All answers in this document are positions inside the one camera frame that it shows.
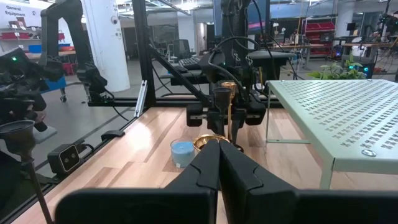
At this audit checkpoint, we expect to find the silver angle bracket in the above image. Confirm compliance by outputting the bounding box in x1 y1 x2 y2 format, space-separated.
133 80 148 118

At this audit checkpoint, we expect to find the green plant in white pot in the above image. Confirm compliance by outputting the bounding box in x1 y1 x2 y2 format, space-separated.
306 53 368 80

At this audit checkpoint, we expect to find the green perforated metal shelf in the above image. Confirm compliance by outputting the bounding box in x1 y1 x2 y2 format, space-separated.
266 79 398 190

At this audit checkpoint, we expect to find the short gold candlestick holder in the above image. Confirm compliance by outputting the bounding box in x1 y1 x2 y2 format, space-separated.
192 134 231 153

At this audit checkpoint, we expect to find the wooden workbench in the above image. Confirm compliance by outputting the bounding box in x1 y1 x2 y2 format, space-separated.
273 42 398 63

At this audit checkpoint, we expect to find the red bins shelf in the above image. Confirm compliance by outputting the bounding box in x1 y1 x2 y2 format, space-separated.
0 29 66 43

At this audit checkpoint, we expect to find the black table edge bracket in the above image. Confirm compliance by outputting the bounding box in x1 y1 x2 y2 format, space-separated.
101 129 126 142

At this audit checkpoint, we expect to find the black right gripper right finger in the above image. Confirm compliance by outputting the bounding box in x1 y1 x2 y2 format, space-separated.
220 140 398 224

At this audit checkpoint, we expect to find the tall black candlestick holder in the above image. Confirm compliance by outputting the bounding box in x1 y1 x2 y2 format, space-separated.
213 86 245 153

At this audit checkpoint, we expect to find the blue wheeled cart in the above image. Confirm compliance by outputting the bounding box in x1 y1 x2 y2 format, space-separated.
39 75 68 103

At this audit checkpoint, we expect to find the computer with blue lights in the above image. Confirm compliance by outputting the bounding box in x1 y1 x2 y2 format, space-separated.
348 61 374 79

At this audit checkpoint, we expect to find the short black candlestick holder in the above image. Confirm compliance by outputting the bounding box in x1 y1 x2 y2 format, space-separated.
0 120 54 224

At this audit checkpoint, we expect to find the red storage rack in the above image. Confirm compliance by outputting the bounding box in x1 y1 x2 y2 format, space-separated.
303 18 336 58

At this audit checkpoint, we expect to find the black office chair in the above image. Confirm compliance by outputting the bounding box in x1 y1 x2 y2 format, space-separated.
172 39 193 60

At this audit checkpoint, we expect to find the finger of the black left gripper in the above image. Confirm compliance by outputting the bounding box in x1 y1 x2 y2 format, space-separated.
207 110 220 138
231 110 247 144

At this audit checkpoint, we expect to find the tall gold candlestick holder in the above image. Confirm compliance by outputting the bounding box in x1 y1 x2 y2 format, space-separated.
221 81 238 141

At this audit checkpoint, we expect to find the white equipment sign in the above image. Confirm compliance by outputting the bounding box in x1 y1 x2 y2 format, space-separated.
0 1 43 29

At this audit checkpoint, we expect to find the black aluminium table frame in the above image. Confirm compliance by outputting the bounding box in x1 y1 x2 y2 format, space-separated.
0 0 280 224

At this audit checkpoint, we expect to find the black keyboard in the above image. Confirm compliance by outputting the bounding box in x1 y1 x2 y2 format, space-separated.
178 56 202 70

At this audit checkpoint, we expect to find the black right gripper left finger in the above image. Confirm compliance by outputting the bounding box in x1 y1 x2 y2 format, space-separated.
55 139 221 224

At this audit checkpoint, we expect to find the black table-level camera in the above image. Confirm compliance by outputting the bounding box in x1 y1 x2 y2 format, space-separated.
47 142 82 175

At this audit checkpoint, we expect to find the white column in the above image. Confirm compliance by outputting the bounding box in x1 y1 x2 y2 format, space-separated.
81 0 131 93

